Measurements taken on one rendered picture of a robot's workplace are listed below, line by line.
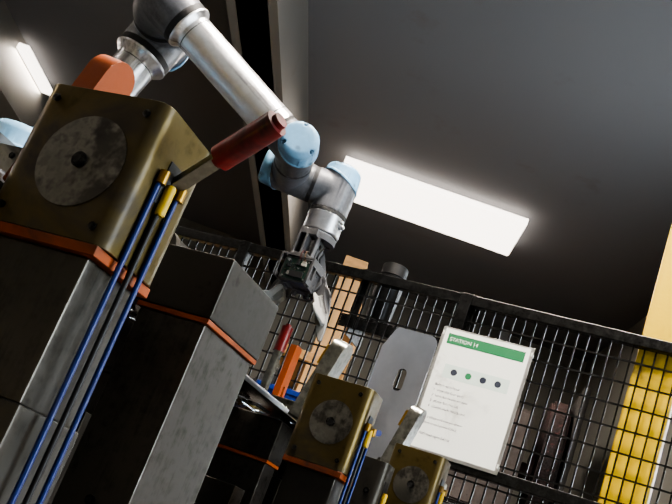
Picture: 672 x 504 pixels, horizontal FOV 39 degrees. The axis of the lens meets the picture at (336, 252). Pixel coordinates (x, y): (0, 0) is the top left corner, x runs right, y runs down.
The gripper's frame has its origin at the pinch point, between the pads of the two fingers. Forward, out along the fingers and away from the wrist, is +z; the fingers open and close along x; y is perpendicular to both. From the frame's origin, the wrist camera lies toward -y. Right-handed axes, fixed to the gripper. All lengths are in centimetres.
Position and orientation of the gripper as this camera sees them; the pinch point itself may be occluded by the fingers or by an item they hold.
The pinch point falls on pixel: (285, 334)
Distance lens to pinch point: 181.8
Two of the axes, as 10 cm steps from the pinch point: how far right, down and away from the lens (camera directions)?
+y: -2.9, -4.2, -8.6
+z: -3.5, 8.8, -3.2
